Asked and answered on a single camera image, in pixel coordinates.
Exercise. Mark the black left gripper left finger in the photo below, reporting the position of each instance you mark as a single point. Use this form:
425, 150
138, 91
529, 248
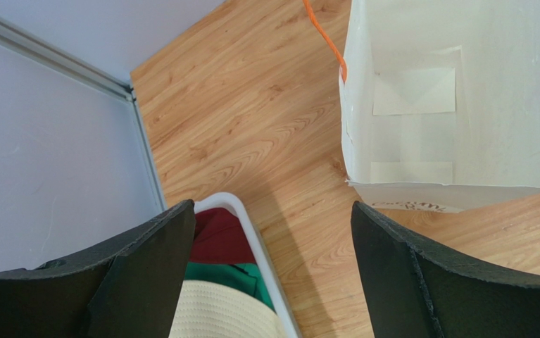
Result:
125, 286

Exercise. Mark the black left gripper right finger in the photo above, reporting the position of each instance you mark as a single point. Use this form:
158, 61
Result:
417, 287

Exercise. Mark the white paper takeout bag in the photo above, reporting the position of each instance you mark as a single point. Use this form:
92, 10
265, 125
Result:
440, 103

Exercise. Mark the beige straw hat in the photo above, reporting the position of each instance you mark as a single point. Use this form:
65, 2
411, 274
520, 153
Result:
207, 309

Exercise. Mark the dark red cloth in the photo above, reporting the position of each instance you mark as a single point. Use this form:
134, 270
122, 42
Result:
220, 239

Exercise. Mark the green cloth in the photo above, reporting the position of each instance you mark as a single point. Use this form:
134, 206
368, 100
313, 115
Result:
245, 277

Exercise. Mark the white plastic bin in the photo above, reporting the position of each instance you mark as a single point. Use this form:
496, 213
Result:
279, 299

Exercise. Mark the left aluminium frame post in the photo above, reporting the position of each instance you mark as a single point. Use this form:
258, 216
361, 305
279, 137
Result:
16, 39

